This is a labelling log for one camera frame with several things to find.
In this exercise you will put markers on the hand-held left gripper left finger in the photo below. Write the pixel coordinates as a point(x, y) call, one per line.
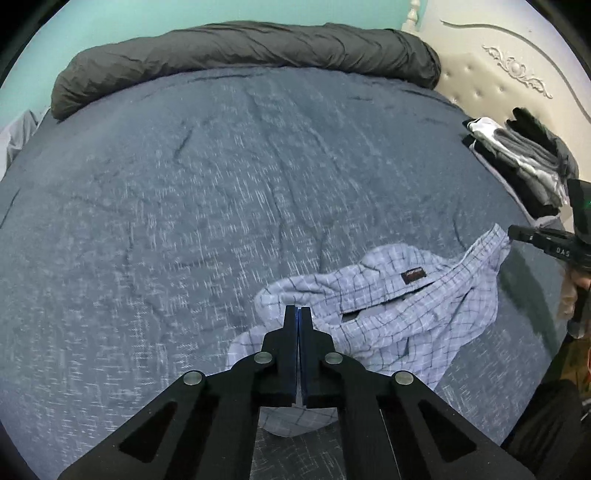
point(291, 350)

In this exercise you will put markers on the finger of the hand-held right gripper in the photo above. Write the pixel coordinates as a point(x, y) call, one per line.
point(540, 236)

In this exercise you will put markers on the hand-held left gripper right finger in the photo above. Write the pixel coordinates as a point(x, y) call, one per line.
point(307, 350)

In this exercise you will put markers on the light blue plaid shorts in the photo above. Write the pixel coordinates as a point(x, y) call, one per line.
point(415, 314)

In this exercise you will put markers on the person's right forearm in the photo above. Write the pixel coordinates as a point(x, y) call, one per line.
point(582, 318)

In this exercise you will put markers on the pile of folded clothes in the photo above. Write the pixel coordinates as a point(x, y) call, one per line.
point(521, 161)

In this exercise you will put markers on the person's right hand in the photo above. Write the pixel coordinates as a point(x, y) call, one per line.
point(568, 295)

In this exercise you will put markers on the cream carved headboard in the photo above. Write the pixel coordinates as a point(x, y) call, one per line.
point(485, 83)

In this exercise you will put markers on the person's dark pants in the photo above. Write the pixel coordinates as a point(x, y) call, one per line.
point(545, 415)

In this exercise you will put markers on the dark grey rolled duvet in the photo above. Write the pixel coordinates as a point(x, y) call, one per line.
point(231, 46)

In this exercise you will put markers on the light grey blanket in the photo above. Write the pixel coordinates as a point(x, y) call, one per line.
point(18, 138)

